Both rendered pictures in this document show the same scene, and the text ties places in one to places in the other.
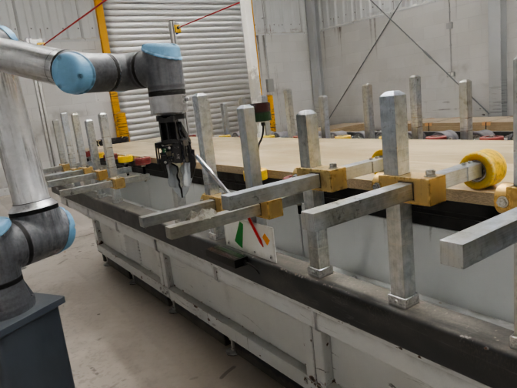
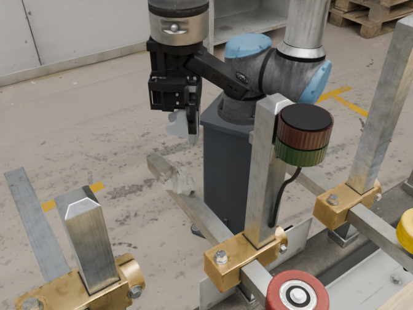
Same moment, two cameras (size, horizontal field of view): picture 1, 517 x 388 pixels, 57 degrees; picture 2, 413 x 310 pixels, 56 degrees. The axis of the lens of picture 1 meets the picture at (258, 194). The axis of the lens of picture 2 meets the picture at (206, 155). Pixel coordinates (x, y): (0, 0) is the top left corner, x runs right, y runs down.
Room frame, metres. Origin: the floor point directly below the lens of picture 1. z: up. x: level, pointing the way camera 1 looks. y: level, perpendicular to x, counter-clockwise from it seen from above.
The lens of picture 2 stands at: (1.24, -0.39, 1.36)
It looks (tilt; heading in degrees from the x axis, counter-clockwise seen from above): 39 degrees down; 90
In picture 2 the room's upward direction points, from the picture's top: straight up
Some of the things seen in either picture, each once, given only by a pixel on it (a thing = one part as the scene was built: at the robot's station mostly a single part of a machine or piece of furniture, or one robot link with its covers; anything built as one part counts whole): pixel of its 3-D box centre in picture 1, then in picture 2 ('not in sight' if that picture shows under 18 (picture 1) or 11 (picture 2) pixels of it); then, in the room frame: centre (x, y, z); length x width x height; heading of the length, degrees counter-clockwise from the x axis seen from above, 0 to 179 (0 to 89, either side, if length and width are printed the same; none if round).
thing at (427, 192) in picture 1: (407, 187); not in sight; (0.89, -0.28, 0.95); 0.13 x 0.06 x 0.05; 34
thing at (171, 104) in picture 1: (170, 105); (179, 24); (1.19, 0.19, 1.15); 0.10 x 0.09 x 0.05; 85
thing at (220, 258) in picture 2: not in sight; (220, 256); (1.26, -0.03, 0.88); 0.02 x 0.02 x 0.01
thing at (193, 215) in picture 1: (201, 212); (176, 177); (1.18, 0.15, 0.87); 0.09 x 0.07 x 0.02; 124
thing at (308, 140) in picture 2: (259, 107); (304, 125); (1.35, -0.03, 1.11); 0.06 x 0.06 x 0.02
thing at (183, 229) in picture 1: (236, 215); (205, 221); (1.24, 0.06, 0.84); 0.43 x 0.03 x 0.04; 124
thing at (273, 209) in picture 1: (261, 205); (247, 254); (1.30, -0.01, 0.85); 0.13 x 0.06 x 0.05; 34
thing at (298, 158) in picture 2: (260, 116); (300, 143); (1.35, -0.03, 1.09); 0.06 x 0.06 x 0.02
